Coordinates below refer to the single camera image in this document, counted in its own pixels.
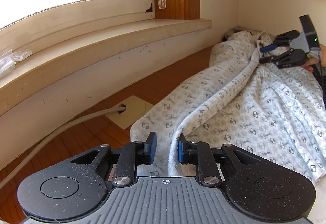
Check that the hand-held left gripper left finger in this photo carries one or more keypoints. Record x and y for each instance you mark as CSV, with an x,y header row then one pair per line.
x,y
152,147

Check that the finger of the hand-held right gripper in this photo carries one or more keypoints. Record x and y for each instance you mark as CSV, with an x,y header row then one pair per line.
x,y
268,47
293,58

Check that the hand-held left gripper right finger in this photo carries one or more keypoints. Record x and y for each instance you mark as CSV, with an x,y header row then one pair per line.
x,y
181,149

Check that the white checker-patterned garment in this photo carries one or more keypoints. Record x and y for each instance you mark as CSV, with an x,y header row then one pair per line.
x,y
242,112

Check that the person's right hand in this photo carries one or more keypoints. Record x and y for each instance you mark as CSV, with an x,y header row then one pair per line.
x,y
312,63

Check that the grey printed sweatshirt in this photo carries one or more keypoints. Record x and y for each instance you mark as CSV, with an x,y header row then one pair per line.
x,y
230,33

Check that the beige window sill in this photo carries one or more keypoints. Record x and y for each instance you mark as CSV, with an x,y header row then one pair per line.
x,y
101,43

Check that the clear plastic bag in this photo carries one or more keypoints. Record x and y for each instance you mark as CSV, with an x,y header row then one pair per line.
x,y
12,59

